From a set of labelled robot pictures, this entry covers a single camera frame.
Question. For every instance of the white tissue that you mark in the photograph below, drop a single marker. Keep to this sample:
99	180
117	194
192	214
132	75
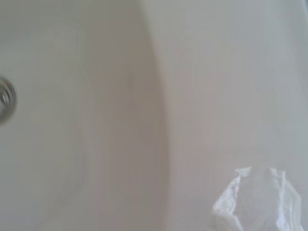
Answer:
257	202

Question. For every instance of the white sink basin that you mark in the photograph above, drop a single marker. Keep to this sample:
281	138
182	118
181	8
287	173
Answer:
168	96

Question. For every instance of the chrome sink drain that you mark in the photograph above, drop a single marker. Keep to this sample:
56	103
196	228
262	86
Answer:
5	101

